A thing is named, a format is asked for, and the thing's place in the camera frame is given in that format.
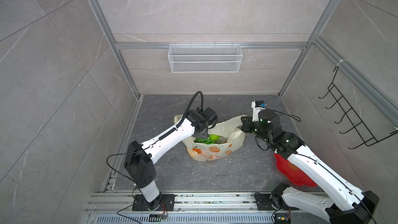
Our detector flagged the light green fake fruit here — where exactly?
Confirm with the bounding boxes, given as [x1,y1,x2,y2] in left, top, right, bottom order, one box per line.
[208,134,221,142]

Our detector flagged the green fake grapes bunch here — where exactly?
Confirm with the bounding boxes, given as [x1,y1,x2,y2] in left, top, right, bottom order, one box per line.
[194,136,216,145]

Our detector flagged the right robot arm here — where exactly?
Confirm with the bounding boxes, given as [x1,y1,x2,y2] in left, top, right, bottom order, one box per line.
[240,108,379,224]

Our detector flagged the black wire hook rack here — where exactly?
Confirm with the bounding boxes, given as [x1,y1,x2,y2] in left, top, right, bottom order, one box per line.
[318,66,398,150]

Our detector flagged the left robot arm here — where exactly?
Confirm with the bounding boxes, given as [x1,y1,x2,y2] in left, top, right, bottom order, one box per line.
[124,107,218,210]

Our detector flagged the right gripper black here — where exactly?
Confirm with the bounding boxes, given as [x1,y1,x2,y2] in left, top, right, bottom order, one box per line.
[240,115,272,145]

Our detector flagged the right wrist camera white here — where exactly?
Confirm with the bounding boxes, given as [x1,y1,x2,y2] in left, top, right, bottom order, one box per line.
[251,100,267,122]

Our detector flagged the red flower-shaped plastic plate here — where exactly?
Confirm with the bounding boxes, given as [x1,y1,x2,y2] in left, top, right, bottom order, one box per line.
[274,153,317,187]

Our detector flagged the cream plastic bag fruit print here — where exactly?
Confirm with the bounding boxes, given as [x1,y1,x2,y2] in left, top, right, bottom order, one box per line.
[182,116,245,162]

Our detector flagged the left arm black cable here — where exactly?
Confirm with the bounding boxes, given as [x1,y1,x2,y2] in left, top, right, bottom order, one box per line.
[181,91,204,128]

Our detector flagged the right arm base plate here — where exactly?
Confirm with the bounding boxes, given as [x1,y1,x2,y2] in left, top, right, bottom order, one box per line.
[254,192,299,211]

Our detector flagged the aluminium rail frame front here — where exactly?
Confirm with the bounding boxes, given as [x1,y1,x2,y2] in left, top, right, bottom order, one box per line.
[83,191,326,224]

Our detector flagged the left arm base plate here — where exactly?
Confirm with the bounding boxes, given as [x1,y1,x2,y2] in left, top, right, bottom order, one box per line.
[132,194,176,211]

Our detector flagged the white wire mesh basket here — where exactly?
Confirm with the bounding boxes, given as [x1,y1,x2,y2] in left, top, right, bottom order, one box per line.
[167,44,243,73]

